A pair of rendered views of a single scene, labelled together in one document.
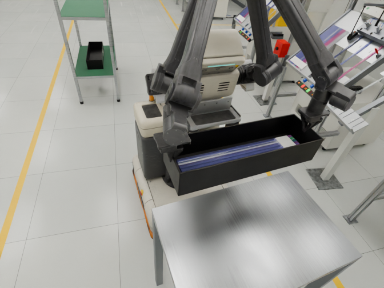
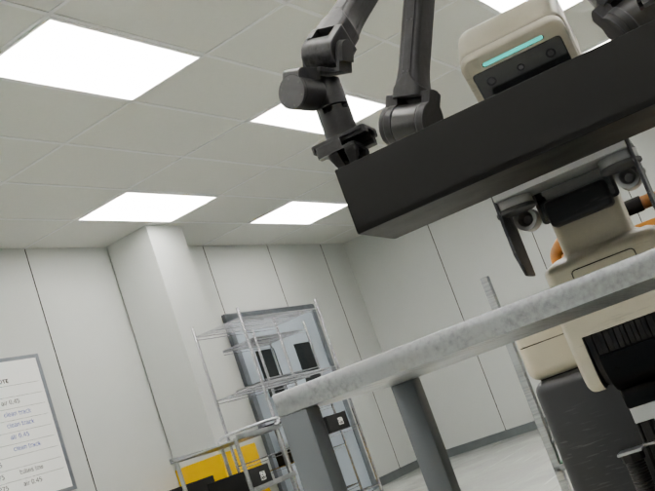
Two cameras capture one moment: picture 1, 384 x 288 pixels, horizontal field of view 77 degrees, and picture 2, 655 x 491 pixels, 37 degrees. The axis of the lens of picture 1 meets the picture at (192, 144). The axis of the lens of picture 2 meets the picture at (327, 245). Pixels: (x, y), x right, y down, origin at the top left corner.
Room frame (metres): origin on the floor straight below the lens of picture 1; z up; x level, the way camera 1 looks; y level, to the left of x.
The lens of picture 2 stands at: (-0.60, -1.06, 0.73)
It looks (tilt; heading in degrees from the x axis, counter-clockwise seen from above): 10 degrees up; 47
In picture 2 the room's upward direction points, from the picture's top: 20 degrees counter-clockwise
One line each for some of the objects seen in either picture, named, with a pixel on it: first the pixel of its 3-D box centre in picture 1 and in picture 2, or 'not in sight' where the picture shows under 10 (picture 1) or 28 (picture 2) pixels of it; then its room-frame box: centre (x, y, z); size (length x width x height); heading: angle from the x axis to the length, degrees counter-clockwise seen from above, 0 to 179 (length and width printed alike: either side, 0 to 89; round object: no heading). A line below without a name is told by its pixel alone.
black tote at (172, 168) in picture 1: (243, 150); (522, 134); (0.67, -0.19, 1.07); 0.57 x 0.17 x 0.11; 116
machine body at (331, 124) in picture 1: (339, 108); not in sight; (2.38, -1.58, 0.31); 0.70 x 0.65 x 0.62; 19
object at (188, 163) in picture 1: (242, 155); not in sight; (0.67, -0.19, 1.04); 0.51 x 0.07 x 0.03; 116
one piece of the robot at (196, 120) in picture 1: (208, 121); (572, 195); (0.93, -0.07, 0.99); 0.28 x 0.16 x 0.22; 116
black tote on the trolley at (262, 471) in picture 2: not in sight; (241, 483); (3.18, 4.63, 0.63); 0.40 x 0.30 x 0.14; 33
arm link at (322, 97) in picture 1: (324, 92); not in sight; (0.80, -0.45, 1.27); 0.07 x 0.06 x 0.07; 42
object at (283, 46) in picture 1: (273, 73); not in sight; (2.91, -0.91, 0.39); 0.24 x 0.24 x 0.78; 19
